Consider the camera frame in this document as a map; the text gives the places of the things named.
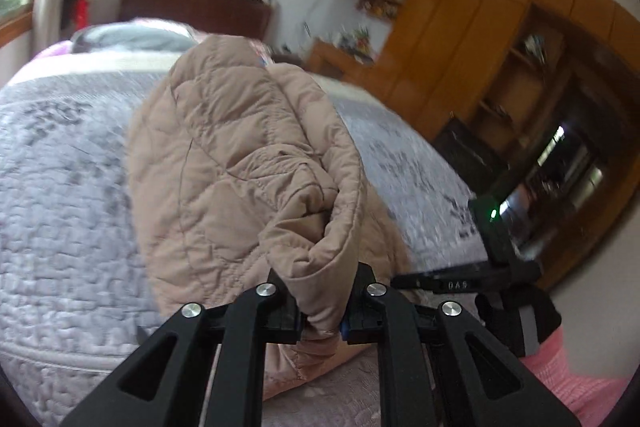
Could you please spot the dark wooden headboard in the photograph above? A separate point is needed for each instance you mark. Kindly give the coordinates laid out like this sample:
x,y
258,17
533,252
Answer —
x,y
246,18

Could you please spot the grey patterned quilt bedspread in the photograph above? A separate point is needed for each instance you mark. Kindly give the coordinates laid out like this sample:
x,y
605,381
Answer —
x,y
74,295

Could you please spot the wooden desk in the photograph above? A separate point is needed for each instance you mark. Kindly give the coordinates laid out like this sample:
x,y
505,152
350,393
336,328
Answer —
x,y
327,60

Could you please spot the tan quilted jacket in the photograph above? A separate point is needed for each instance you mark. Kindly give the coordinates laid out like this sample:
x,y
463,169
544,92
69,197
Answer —
x,y
238,169

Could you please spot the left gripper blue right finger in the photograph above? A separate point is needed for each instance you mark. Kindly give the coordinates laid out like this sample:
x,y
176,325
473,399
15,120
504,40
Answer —
x,y
358,325

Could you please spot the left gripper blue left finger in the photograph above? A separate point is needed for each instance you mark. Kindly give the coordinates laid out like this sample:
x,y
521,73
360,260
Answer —
x,y
285,322

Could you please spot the grey blue pillow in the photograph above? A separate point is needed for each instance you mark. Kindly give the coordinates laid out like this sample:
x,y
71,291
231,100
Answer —
x,y
130,37

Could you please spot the black chair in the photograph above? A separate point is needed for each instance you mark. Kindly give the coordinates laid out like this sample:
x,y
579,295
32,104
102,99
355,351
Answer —
x,y
475,162

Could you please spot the wooden wardrobe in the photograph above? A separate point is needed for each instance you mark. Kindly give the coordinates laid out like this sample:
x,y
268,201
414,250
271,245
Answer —
x,y
551,85

